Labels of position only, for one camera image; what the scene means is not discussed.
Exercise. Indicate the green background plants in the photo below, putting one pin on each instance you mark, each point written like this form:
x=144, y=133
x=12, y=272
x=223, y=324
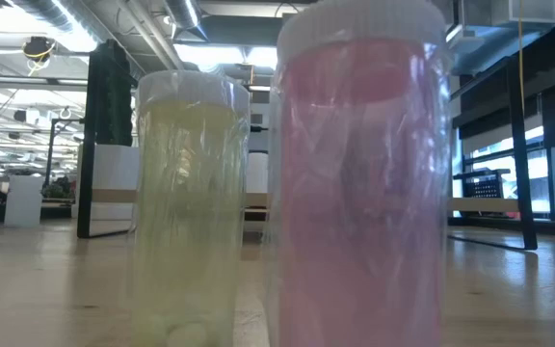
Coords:
x=60, y=189

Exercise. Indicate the shelf with black metal frame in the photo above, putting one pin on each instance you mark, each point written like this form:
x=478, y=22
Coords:
x=86, y=144

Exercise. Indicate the green cactus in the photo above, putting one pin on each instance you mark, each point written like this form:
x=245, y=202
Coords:
x=113, y=96

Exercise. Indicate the yellow medicine bottle white cap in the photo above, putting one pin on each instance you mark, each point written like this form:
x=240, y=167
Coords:
x=188, y=193

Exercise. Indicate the pink medicine bottle white cap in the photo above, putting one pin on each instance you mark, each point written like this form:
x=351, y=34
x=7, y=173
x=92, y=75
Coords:
x=359, y=193

